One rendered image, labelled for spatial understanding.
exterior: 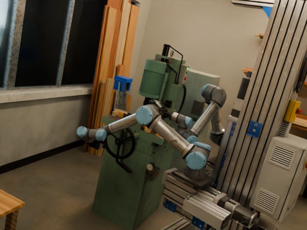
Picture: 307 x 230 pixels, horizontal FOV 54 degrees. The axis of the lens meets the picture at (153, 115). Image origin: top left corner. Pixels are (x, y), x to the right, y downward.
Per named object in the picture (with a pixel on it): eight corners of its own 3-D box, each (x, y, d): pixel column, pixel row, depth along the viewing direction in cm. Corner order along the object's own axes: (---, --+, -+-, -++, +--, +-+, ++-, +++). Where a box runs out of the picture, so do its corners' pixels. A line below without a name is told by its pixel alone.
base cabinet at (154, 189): (90, 211, 279) (105, 139, 264) (123, 190, 332) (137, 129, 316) (131, 232, 262) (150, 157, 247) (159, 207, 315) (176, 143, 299)
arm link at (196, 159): (212, 155, 192) (148, 100, 200) (209, 162, 178) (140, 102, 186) (200, 168, 196) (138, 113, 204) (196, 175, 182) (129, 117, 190)
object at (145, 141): (110, 130, 261) (111, 126, 260) (123, 127, 280) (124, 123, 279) (150, 146, 246) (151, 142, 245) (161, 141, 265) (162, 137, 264)
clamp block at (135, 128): (117, 129, 247) (119, 118, 245) (125, 126, 259) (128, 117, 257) (132, 134, 241) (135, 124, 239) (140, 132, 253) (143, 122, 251)
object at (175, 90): (166, 99, 272) (171, 83, 268) (171, 99, 280) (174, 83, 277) (175, 102, 269) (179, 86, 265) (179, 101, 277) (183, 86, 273)
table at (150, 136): (94, 123, 256) (95, 117, 255) (113, 119, 283) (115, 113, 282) (157, 148, 233) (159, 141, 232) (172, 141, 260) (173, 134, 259)
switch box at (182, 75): (175, 81, 277) (180, 64, 273) (179, 81, 286) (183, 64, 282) (182, 82, 275) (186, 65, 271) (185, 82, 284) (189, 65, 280)
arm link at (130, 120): (159, 99, 209) (101, 124, 226) (154, 101, 199) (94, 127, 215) (165, 115, 209) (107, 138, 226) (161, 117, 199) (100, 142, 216)
